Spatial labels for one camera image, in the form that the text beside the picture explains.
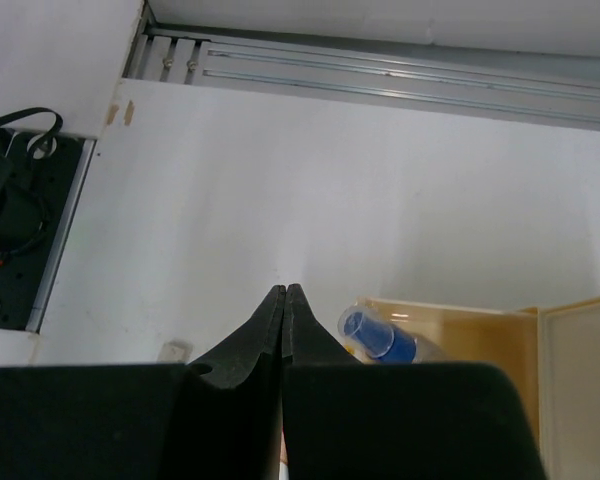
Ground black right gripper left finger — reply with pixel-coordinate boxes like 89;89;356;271
0;286;285;479

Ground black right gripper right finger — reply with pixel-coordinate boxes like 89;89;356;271
282;284;546;479

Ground small blue cap bottle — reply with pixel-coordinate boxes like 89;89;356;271
338;305;450;364

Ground small beige eraser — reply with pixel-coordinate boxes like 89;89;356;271
157;340;192;363

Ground cream wooden drawer cabinet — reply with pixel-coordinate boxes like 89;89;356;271
355;297;600;479

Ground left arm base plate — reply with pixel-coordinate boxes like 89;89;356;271
0;107;94;332

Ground aluminium rail frame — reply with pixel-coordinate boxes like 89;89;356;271
123;5;600;131

